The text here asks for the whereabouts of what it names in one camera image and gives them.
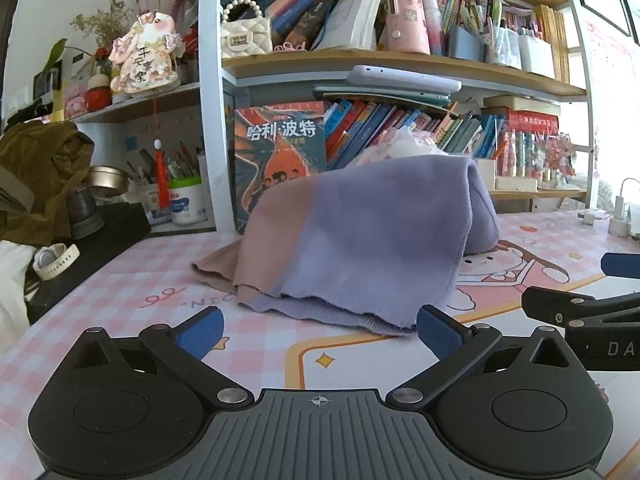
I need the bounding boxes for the grey side shelf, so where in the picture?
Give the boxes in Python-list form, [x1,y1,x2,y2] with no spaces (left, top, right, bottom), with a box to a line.
[65,82,201,123]

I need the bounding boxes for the row of colourful books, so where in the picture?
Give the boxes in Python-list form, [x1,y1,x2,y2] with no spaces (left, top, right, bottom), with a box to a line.
[324,100,506,171]

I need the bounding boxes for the dried flowers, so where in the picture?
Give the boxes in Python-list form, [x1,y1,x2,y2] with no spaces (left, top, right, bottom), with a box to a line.
[70,0,131,51]

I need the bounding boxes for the white charger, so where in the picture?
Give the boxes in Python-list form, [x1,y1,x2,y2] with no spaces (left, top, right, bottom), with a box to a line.
[607,177,640,238]

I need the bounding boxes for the large illustrated book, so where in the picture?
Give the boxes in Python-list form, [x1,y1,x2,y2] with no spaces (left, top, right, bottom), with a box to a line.
[234,101,328,233]

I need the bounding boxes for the pink tumbler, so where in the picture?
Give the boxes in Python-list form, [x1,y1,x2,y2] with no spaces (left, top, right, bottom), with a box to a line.
[382,0,432,55]

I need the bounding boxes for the yellow wooden books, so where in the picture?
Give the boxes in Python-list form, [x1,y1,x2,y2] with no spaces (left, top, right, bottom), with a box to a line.
[535,4,571,83]

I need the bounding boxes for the white pen organiser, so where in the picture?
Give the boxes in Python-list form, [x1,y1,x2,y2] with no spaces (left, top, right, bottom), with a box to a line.
[492,27,556,78]

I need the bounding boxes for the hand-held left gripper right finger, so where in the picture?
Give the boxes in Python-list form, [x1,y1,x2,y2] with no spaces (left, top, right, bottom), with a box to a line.
[386,305,573,408]

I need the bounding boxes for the white tub with pens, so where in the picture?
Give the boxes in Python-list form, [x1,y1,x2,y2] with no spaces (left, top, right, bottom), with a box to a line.
[167,177,208,226]

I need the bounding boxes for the pink wall calendar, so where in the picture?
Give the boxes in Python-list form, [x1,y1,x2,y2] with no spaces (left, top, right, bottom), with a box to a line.
[582,20,640,111]

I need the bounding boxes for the blue pen organiser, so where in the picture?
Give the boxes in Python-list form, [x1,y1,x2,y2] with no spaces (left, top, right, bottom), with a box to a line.
[447,25,486,61]

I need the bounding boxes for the black box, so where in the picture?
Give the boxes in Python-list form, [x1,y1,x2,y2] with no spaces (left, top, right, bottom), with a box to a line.
[25,203,152,311]

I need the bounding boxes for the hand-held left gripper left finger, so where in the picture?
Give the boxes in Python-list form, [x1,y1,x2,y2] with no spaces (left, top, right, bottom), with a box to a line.
[67,306,253,408]

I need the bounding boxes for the white bookshelf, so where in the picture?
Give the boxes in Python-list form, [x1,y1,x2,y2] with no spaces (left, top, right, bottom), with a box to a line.
[197,0,601,233]

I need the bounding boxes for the dark metal cylinder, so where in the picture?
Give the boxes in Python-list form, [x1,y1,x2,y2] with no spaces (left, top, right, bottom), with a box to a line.
[66,187,105,241]

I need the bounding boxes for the green laptop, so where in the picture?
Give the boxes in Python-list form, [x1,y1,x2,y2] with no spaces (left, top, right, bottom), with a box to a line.
[312,84,458,108]

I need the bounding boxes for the red tassel ornament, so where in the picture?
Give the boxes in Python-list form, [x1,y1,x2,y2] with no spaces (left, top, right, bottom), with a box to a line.
[152,140,171,208]

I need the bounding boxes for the white paper booklets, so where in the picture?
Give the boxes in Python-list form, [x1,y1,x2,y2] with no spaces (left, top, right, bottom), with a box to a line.
[320,0,393,51]

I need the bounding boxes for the white cloth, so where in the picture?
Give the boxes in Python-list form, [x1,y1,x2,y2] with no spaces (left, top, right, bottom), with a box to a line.
[0,240,36,356]

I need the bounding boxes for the red jar with white cap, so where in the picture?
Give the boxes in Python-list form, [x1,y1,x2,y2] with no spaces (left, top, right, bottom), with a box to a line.
[85,74,112,111]

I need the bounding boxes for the white smartwatch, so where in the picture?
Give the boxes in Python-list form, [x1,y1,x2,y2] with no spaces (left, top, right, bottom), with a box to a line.
[32,243,81,281]

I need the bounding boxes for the leaning dark books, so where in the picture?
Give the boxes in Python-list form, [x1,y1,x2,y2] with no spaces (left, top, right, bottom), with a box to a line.
[265,0,351,51]

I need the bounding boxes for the olive green cloth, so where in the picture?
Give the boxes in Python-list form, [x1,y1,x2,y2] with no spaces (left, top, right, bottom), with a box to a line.
[0,120,96,246]

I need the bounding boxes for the pink figurine decoration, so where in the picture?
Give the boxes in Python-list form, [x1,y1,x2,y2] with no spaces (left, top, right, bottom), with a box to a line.
[109,11,181,95]

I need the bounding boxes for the white box with pens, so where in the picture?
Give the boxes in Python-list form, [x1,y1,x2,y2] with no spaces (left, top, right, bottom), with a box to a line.
[127,180,171,226]

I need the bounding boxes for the purple and pink sweater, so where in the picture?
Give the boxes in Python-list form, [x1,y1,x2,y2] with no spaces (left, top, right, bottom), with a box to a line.
[191,155,501,336]

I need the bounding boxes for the white and pink plush bunny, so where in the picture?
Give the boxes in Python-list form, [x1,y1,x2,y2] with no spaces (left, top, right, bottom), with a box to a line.
[350,127,451,168]

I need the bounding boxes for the clear tubes of tape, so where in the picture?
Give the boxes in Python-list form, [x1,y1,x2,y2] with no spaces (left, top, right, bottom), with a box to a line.
[500,130,546,178]

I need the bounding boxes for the white desk holder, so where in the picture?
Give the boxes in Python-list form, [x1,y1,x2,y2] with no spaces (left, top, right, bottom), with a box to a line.
[472,157,498,191]

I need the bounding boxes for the cream quilted handbag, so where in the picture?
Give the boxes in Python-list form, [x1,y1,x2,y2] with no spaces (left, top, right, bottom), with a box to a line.
[220,0,273,59]

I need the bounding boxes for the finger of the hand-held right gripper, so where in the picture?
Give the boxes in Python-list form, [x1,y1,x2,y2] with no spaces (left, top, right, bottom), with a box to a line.
[601,252,640,278]
[521,286,640,331]

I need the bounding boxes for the red box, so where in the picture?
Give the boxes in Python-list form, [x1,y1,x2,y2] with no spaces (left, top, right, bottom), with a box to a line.
[505,107,561,133]

